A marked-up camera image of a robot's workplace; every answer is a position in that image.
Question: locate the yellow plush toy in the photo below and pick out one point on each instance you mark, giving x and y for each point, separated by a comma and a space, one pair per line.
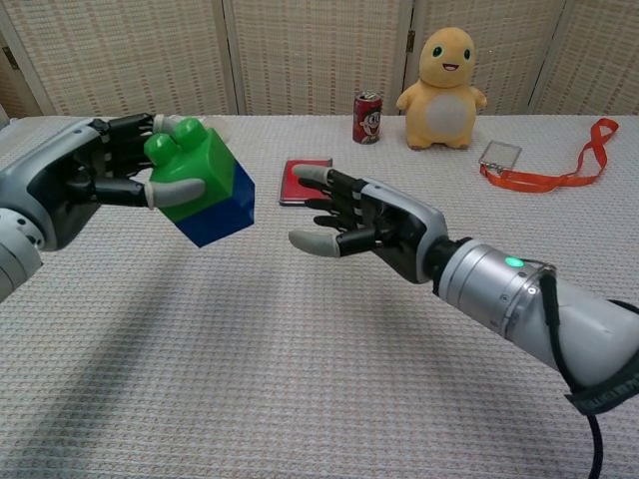
439, 100

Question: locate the red soda can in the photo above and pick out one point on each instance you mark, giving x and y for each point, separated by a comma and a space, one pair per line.
368, 120

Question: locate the red flat tin case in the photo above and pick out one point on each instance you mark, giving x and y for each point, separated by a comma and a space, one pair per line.
294, 192

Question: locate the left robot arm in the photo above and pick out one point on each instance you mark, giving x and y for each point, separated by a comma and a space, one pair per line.
15, 254

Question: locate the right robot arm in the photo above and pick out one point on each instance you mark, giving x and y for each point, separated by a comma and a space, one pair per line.
504, 294

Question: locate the blue toy brick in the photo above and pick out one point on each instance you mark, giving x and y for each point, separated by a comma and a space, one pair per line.
224, 209

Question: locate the green toy brick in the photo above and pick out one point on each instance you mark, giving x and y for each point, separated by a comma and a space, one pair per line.
194, 174

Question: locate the clear badge holder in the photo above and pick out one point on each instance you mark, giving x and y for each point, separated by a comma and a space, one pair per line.
500, 155

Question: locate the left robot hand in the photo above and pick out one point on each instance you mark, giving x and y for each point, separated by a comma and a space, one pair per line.
55, 174

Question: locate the white woven tablecloth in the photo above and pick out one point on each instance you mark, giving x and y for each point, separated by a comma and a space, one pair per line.
299, 349

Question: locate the woven folding screen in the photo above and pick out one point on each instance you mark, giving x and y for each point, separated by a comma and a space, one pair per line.
299, 55

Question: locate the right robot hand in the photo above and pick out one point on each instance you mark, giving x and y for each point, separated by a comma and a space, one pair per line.
394, 219

